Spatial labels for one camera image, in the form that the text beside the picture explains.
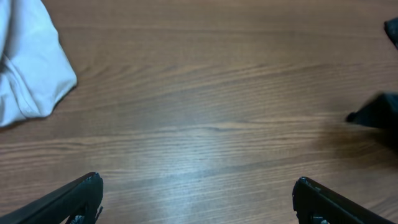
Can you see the folded beige pants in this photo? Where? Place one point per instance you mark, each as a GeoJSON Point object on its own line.
{"type": "Point", "coordinates": [35, 72]}

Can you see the black printed cycling jersey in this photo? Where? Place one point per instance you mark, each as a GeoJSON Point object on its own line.
{"type": "Point", "coordinates": [380, 112]}

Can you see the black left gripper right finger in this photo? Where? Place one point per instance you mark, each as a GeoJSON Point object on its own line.
{"type": "Point", "coordinates": [315, 203]}

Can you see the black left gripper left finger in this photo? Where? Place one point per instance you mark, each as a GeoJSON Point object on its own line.
{"type": "Point", "coordinates": [77, 202]}

